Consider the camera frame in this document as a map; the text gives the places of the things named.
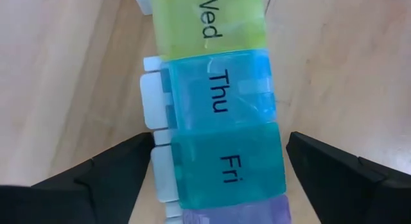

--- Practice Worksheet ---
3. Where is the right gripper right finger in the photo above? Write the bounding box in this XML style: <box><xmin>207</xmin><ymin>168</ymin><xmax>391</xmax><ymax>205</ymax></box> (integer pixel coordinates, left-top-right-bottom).
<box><xmin>285</xmin><ymin>131</ymin><xmax>411</xmax><ymax>224</ymax></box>

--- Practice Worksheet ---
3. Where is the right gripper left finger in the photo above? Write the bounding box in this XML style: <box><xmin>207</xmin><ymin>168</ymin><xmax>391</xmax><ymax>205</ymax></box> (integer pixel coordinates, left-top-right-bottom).
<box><xmin>0</xmin><ymin>132</ymin><xmax>155</xmax><ymax>224</ymax></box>

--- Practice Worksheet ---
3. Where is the rainbow weekly pill organizer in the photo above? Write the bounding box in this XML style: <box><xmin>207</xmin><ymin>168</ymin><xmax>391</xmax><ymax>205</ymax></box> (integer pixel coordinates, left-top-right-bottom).
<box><xmin>133</xmin><ymin>0</ymin><xmax>293</xmax><ymax>224</ymax></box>

